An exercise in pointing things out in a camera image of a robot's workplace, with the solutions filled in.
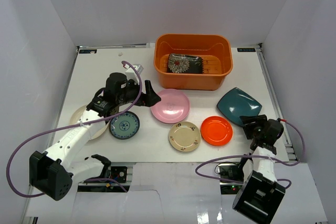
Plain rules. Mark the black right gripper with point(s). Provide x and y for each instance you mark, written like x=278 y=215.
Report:
x=260 y=120

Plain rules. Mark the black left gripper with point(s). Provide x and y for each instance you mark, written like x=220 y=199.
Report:
x=146 y=95

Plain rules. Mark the pink round plate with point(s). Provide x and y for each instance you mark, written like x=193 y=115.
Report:
x=173 y=107

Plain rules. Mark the teal square plate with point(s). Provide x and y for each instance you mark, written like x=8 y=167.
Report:
x=236 y=103

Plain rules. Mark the black square floral plate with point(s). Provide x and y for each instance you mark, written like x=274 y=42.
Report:
x=184 y=64

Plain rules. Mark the cream white round plate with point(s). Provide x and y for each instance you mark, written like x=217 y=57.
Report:
x=77 y=115

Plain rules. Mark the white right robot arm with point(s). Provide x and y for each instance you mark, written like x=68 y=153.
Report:
x=261 y=194

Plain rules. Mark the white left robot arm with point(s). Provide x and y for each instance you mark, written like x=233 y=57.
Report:
x=53 y=172

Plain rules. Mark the orange plastic bin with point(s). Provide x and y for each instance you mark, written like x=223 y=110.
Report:
x=215 y=51

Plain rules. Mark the blue floral round plate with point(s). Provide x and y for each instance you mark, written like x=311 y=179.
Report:
x=125 y=126

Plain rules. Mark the orange round plate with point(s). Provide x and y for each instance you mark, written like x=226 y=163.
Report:
x=216 y=131

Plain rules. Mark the beige round patterned plate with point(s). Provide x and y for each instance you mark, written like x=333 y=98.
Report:
x=185 y=136

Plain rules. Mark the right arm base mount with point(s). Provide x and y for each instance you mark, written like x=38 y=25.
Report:
x=230 y=171

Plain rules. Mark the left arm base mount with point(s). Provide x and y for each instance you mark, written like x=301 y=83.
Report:
x=116 y=172

